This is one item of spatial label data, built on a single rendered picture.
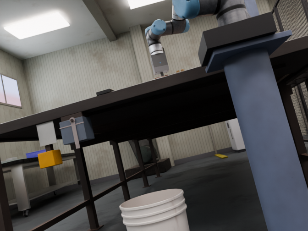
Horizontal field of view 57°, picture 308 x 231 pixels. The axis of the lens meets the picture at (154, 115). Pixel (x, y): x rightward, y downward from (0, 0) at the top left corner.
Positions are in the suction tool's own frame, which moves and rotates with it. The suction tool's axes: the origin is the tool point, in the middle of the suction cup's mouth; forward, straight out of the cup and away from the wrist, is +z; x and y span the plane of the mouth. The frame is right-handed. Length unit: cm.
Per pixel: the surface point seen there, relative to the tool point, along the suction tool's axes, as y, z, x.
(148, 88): 11.9, 7.1, 20.6
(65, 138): 58, 21, 8
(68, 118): 55, 11, 8
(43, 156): 72, 27, 4
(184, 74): -6.0, 5.0, 26.0
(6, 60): 282, -259, -557
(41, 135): 71, 16, 2
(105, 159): 101, 40, -605
